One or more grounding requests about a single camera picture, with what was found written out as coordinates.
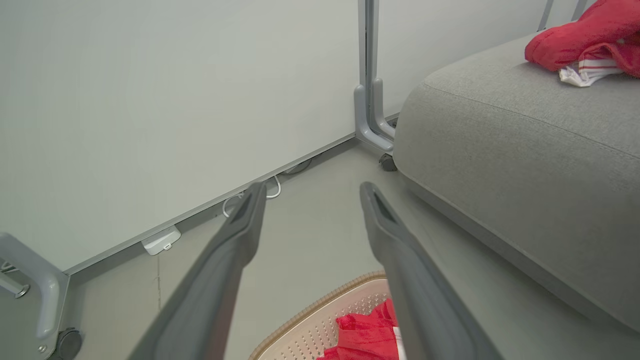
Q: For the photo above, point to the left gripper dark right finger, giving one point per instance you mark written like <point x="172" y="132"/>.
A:
<point x="425" y="300"/>

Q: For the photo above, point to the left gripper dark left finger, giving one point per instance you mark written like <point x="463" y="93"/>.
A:
<point x="210" y="285"/>

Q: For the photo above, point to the red garment striped white trim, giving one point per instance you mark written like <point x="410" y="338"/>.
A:
<point x="575" y="40"/>

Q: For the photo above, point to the grey fabric sofa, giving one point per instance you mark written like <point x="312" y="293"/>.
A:
<point x="525" y="165"/>

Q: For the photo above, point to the white power adapter box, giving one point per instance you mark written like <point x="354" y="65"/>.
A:
<point x="161" y="242"/>

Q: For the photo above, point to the red garment with white patch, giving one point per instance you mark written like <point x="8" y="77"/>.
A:
<point x="365" y="335"/>

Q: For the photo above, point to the beige perforated laundry basket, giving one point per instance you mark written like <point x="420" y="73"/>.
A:
<point x="310" y="335"/>

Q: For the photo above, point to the black caster wheel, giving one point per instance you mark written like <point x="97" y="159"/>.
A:
<point x="69" y="344"/>
<point x="387" y="162"/>

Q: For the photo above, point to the grey partition foot with caster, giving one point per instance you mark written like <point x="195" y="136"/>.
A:
<point x="47" y="295"/>

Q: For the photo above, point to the large white partition panel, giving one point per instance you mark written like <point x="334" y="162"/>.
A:
<point x="175" y="100"/>

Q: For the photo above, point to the grey metal stand leg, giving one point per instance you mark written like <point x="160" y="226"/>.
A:
<point x="12" y="286"/>

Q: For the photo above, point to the narrow white partition panel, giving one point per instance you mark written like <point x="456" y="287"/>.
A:
<point x="450" y="35"/>

